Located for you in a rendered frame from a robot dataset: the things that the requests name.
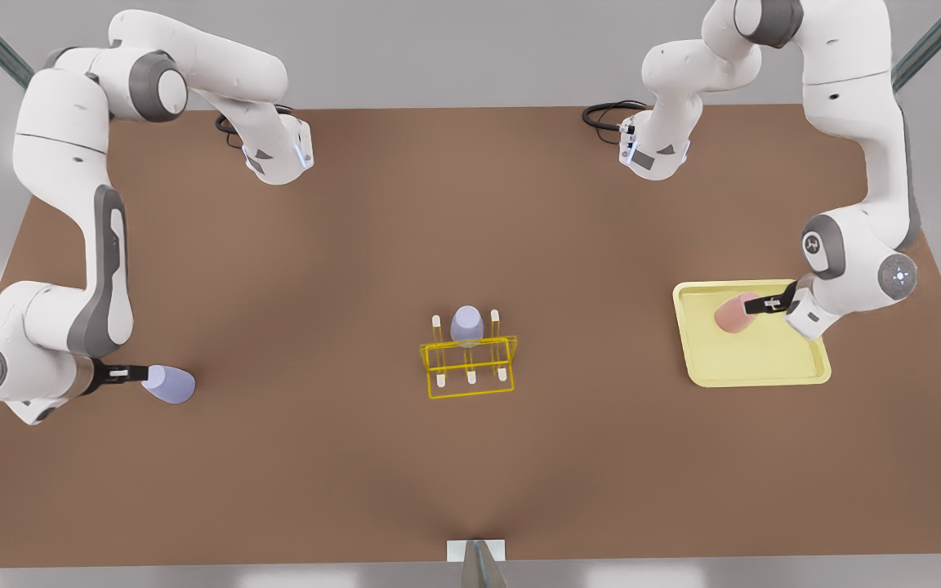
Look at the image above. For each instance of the pink cup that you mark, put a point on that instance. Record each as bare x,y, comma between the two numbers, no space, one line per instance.
733,315

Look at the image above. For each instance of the lavender cup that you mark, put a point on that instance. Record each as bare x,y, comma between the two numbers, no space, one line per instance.
170,385
466,325

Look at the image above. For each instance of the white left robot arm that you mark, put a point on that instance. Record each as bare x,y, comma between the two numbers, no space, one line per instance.
854,106

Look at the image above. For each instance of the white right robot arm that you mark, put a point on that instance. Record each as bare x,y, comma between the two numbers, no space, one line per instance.
62,163

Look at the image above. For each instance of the yellow tray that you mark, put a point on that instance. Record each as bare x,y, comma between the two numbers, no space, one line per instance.
752,355

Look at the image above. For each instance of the silver frame post with foot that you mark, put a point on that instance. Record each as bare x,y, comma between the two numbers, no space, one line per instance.
477,562

